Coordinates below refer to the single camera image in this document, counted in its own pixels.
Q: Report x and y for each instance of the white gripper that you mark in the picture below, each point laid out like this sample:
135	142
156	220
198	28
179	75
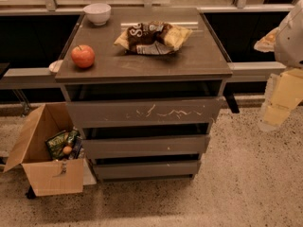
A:
291	40

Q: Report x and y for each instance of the grey bottom drawer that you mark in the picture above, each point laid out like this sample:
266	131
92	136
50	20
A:
148	170

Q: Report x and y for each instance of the grey drawer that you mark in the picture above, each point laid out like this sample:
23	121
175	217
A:
130	113
149	146
148	170

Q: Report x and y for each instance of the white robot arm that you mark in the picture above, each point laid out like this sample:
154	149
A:
286	40

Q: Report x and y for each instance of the grey top drawer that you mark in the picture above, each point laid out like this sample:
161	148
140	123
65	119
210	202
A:
130	113

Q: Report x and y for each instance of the grey middle drawer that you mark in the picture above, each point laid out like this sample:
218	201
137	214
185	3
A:
149	146

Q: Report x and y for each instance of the grey drawer cabinet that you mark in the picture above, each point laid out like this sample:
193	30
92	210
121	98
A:
198	70

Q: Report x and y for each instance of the brown chip bag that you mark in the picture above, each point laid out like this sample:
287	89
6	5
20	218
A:
153	38

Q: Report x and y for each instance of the red apple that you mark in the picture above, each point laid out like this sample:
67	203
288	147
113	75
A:
83	56

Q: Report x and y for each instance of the white bowl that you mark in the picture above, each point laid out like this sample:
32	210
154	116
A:
98	13

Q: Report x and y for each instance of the blue snack package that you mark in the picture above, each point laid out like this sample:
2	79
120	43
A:
76	149

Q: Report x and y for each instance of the small orange fruit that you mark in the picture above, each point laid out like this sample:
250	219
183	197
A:
66	150

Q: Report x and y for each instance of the white round disc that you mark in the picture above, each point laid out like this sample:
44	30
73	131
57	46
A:
55	66

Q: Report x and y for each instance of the green snack bag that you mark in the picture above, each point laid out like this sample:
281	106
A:
59	141

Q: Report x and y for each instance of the cardboard box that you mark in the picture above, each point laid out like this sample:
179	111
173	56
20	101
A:
47	177

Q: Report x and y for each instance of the grey metal bench rail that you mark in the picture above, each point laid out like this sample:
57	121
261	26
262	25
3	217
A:
40	78

